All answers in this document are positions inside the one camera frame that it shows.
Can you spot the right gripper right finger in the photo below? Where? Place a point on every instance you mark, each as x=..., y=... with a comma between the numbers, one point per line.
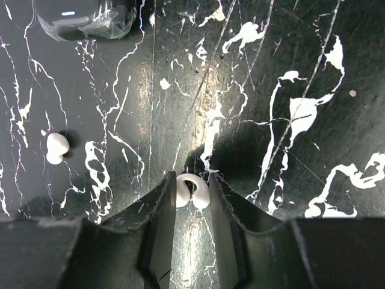
x=253, y=248

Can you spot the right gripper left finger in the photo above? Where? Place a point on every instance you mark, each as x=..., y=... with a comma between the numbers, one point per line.
x=131, y=249

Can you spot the white earbud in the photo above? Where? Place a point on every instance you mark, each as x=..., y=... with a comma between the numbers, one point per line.
x=57, y=146
x=194, y=188

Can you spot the black earbud charging case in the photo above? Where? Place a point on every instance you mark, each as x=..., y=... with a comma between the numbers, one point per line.
x=67, y=20

